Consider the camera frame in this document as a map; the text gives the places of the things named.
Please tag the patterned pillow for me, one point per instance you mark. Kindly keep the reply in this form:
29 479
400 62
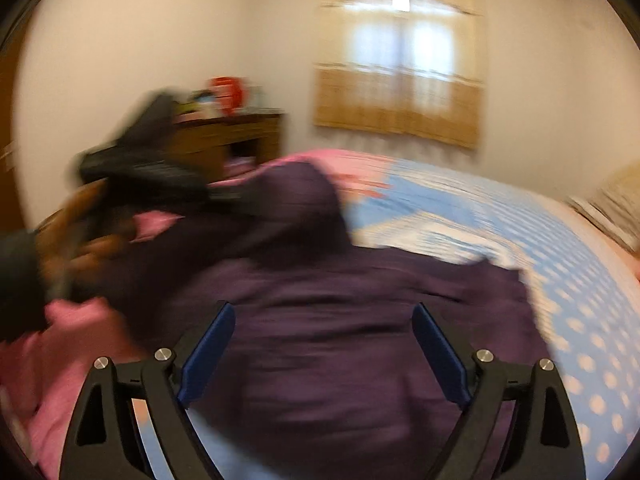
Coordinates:
612 205

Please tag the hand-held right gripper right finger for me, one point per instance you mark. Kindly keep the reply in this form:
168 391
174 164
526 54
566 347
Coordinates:
440 355

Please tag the person's left forearm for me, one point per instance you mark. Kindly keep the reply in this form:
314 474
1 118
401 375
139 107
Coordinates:
20 285

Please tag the blue polka dot blanket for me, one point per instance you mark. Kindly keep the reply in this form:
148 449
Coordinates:
500 220

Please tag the person's left hand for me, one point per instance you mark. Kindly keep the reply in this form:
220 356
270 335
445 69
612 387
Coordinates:
65 240

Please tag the brown wooden door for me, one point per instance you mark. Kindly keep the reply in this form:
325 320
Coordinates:
10 150

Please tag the wooden desk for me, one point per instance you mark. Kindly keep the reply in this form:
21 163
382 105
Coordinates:
220 140

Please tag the purple padded jacket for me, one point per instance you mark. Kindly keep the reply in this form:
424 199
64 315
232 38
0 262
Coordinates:
325 320

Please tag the beige patterned curtain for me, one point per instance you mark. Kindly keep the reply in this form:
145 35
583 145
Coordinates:
400 60

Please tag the red box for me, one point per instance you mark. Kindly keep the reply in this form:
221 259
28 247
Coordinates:
229 92

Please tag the pink bed sheet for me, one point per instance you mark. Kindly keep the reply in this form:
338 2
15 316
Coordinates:
75 340

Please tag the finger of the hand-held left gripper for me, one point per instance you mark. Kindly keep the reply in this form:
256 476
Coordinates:
232 200

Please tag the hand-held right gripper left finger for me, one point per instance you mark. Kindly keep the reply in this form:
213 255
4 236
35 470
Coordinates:
207 355

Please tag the light blue box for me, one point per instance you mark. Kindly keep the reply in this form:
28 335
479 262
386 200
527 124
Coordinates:
257 97

